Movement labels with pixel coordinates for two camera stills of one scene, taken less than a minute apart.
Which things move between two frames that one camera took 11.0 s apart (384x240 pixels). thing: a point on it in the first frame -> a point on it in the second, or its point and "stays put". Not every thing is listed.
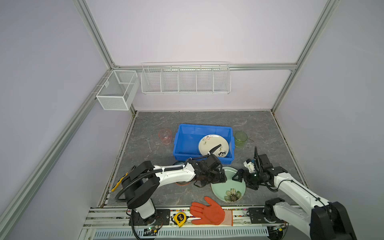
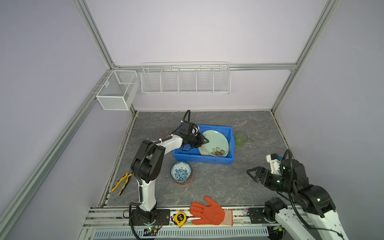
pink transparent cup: x=165 y=135 stays put
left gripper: x=217 y=178 -> x=201 y=140
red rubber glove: x=211 y=214 stays put
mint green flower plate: x=232 y=191 -> x=218 y=145
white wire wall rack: x=185 y=77 stays put
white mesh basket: x=118 y=91 stays put
